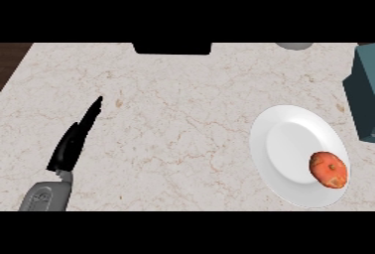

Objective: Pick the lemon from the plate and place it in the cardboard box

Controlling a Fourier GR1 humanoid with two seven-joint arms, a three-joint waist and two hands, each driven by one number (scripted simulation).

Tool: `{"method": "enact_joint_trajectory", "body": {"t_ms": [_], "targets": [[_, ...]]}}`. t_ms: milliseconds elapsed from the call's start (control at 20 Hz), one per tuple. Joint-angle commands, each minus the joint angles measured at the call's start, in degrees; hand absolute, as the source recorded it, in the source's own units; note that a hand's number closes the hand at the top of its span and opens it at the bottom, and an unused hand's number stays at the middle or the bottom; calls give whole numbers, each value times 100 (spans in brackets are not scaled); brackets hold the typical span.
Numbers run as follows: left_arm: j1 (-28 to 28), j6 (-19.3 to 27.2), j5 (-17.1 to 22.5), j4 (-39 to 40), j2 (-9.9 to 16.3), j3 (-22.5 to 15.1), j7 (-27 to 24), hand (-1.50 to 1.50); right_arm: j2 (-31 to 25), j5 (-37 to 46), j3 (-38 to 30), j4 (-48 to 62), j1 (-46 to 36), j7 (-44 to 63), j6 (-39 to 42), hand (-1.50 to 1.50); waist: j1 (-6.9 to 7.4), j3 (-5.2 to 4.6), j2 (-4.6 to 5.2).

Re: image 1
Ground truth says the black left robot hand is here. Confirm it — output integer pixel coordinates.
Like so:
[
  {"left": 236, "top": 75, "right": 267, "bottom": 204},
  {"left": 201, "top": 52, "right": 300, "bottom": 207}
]
[{"left": 46, "top": 95, "right": 104, "bottom": 173}]

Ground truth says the white round plate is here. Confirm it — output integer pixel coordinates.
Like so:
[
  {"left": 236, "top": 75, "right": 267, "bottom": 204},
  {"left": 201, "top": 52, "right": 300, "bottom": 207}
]
[{"left": 250, "top": 104, "right": 352, "bottom": 209}]

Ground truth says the dark teal box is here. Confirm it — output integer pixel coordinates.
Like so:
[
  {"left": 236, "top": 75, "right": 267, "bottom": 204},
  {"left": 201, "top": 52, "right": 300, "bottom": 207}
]
[{"left": 341, "top": 43, "right": 375, "bottom": 144}]

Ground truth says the black rectangular appliance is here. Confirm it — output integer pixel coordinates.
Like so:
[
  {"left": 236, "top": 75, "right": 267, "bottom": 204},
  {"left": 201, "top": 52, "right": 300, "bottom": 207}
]
[{"left": 132, "top": 43, "right": 214, "bottom": 56}]

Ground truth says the orange round fruit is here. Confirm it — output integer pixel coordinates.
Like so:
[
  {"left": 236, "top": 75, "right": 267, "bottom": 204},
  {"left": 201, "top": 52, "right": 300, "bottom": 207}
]
[{"left": 307, "top": 151, "right": 350, "bottom": 190}]

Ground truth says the grey round object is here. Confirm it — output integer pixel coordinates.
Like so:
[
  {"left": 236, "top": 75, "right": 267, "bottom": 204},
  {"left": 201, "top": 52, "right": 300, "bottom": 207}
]
[{"left": 275, "top": 43, "right": 313, "bottom": 52}]

